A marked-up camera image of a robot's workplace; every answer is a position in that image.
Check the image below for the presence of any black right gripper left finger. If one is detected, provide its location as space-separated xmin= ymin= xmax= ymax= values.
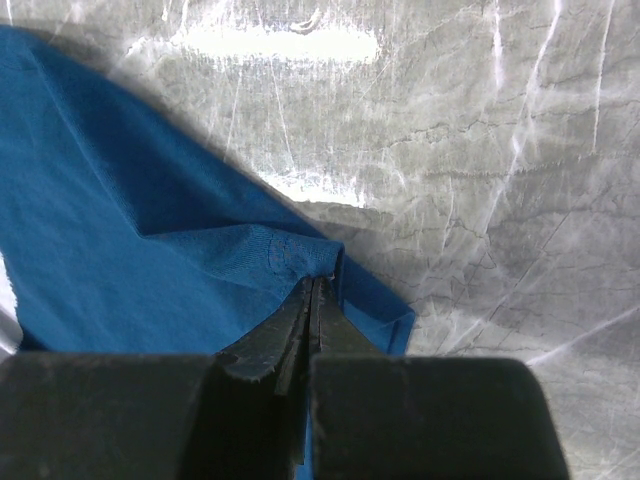
xmin=1 ymin=279 xmax=313 ymax=479

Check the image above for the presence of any blue t shirt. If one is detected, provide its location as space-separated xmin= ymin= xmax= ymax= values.
xmin=1 ymin=26 xmax=415 ymax=479

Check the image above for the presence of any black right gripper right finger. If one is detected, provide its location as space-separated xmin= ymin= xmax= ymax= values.
xmin=309 ymin=278 xmax=569 ymax=479

